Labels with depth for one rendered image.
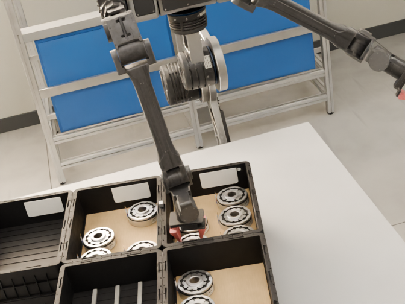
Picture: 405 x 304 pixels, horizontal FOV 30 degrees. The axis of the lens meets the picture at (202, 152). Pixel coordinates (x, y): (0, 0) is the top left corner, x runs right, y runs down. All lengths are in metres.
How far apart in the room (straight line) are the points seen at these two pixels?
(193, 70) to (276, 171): 0.52
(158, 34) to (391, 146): 1.42
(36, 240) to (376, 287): 1.10
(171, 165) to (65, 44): 2.08
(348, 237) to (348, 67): 2.81
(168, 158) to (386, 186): 2.04
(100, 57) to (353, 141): 1.49
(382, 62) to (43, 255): 1.21
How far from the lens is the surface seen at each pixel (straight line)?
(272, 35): 4.30
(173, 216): 2.27
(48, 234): 2.59
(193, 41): 2.65
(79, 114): 4.27
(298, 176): 2.84
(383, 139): 4.37
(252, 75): 4.38
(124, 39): 2.03
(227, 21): 4.22
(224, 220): 2.39
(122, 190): 2.56
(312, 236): 2.54
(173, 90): 3.18
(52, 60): 4.13
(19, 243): 2.59
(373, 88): 4.92
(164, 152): 2.11
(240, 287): 2.18
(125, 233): 2.48
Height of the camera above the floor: 2.26
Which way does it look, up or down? 30 degrees down
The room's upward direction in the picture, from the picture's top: 11 degrees counter-clockwise
